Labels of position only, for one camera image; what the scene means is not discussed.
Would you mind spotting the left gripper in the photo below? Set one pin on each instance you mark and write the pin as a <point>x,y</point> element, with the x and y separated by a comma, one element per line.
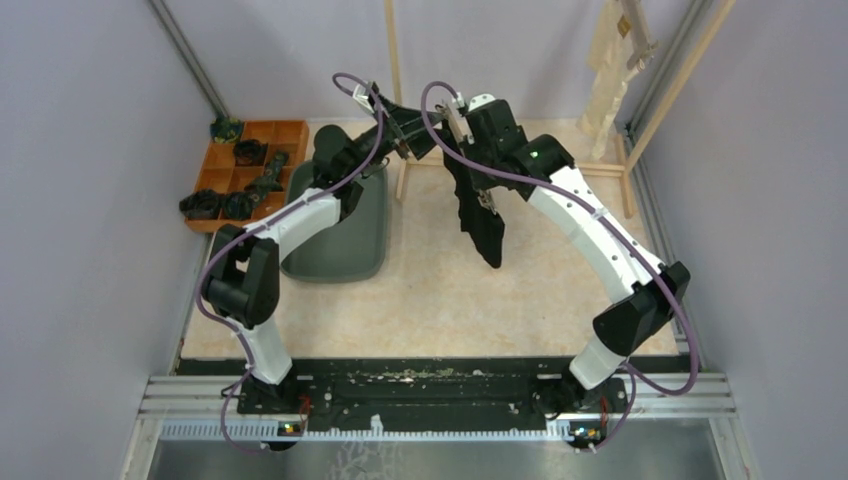
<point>405,129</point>

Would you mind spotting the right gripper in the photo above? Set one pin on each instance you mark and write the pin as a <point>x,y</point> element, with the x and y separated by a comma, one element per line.
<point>483,183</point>

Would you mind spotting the black garment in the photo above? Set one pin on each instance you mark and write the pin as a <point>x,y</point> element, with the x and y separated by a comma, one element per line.
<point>485,227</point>

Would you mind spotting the beige cotton underwear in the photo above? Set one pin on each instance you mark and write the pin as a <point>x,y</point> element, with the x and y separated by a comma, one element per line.
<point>610,50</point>

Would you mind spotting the beige clip hanger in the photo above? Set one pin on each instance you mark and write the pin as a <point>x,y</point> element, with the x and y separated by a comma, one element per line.
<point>633,25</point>

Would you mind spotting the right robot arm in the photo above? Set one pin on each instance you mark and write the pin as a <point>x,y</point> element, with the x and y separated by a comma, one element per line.
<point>645,292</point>

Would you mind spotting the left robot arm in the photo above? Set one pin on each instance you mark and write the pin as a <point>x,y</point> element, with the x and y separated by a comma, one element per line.
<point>239,286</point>

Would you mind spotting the dark green plastic bin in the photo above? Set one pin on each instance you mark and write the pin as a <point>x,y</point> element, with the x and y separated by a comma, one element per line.
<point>352,250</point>

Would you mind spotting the orange compartment tray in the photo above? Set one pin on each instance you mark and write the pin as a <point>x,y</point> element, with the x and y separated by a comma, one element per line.
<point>220,172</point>

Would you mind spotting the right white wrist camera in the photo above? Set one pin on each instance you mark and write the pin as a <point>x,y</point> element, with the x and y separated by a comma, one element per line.
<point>479,101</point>

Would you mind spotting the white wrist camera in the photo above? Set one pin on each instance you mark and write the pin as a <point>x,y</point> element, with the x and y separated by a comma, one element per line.
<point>361,96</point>
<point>479,101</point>

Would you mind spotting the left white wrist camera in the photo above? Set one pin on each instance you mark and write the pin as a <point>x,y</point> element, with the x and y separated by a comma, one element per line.
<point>361,96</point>

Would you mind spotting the wooden clothes rack frame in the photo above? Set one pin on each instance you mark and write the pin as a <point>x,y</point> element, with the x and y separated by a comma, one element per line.
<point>626,159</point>

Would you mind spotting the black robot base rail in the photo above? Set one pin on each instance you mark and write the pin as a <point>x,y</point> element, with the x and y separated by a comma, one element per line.
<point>433,395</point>

